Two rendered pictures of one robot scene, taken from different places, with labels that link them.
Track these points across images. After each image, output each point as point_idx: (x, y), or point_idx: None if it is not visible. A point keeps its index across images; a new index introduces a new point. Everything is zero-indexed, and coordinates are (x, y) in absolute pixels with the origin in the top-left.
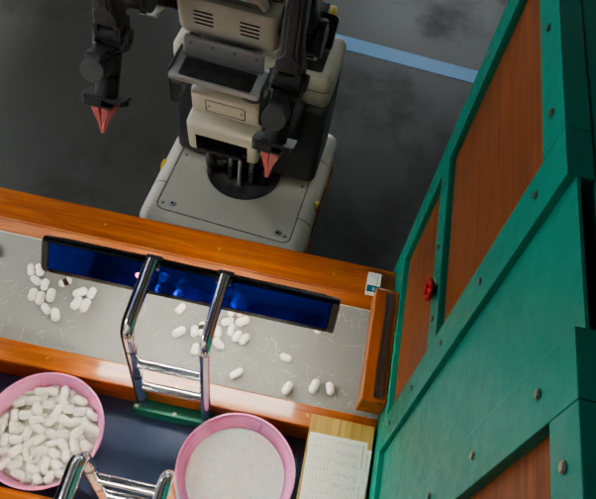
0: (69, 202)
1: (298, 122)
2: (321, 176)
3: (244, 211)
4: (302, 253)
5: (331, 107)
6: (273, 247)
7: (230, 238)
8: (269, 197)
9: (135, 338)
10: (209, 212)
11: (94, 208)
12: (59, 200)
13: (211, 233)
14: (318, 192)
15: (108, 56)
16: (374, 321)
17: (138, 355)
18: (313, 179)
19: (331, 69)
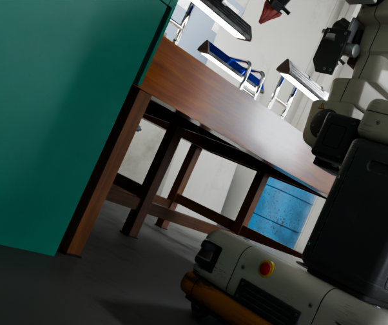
0: (291, 126)
1: (333, 113)
2: (309, 278)
3: (283, 255)
4: (202, 63)
5: (373, 171)
6: (216, 72)
7: (234, 85)
8: (293, 262)
9: (191, 2)
10: (291, 256)
11: (283, 119)
12: (294, 127)
13: (242, 91)
14: (286, 269)
15: (347, 25)
16: None
17: (183, 18)
18: (306, 273)
19: None
